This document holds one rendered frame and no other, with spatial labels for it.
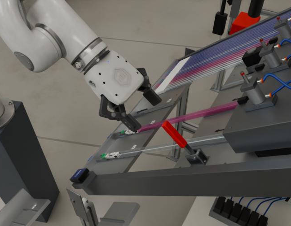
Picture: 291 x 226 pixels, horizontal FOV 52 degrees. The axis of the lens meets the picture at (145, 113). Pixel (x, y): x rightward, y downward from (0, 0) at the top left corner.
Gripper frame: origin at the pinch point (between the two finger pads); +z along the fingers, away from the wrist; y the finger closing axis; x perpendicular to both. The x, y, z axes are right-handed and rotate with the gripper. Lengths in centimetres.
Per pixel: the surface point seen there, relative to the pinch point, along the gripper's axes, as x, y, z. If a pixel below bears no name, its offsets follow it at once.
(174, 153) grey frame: 86, 60, 47
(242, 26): 19, 90, 14
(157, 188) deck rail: 2.5, -10.0, 13.0
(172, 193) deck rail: -0.3, -10.0, 15.3
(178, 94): 16.6, 27.5, 8.1
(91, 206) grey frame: 38.0, -11.1, 13.3
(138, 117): 30.7, 19.8, 5.6
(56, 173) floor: 123, 16, 8
